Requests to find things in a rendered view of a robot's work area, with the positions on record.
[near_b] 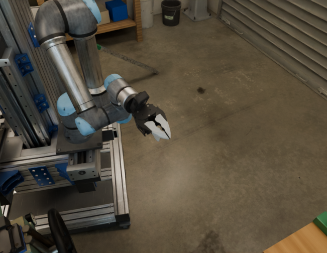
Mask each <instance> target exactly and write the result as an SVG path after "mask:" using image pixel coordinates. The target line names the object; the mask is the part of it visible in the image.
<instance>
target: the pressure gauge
mask: <svg viewBox="0 0 327 253"><path fill-rule="evenodd" d="M33 218H34V219H33ZM25 219H26V221H27V222H31V223H32V224H33V225H34V226H35V225H37V222H36V219H35V217H34V215H33V213H32V212H31V213H29V214H27V215H25Z"/></svg>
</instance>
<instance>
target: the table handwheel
mask: <svg viewBox="0 0 327 253"><path fill-rule="evenodd" d="M48 223H49V227H50V230H51V234H52V237H53V240H54V243H55V245H54V246H52V247H50V248H48V249H49V250H48V252H47V253H77V251H76V248H75V245H74V242H73V240H72V238H71V236H70V233H69V231H68V229H67V227H66V225H65V223H64V221H63V219H62V217H61V215H60V214H59V212H58V211H57V210H56V209H55V208H51V209H49V211H48Z"/></svg>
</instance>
